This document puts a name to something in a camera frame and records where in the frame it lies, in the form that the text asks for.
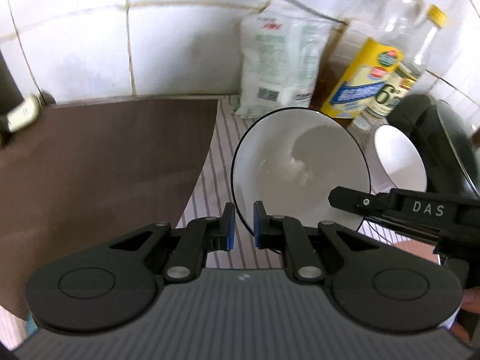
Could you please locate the white ribbed bowl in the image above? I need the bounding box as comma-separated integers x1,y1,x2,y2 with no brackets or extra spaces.
369,125,427,193

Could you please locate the white Morning Honey plate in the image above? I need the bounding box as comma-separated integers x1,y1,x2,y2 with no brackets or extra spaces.
230,108,371,231

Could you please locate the person's right hand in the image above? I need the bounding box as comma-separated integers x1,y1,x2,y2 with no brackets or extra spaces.
450,287,480,345

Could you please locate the striped table cloth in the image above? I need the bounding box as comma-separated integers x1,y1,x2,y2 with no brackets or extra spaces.
0,95,440,350

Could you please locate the black wok with lid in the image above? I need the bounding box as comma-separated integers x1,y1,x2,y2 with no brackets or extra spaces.
386,94,479,200

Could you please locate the white vinegar bottle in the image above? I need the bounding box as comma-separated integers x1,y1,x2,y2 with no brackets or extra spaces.
352,5,448,132

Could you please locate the white salt bag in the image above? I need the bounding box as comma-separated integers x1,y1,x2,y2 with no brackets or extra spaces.
234,10,331,119

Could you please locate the yellow label cooking wine bottle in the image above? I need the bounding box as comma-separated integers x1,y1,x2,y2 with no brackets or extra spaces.
312,0,423,121

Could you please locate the cream cutting board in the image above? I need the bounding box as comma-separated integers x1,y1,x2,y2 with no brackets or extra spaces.
1,94,42,133

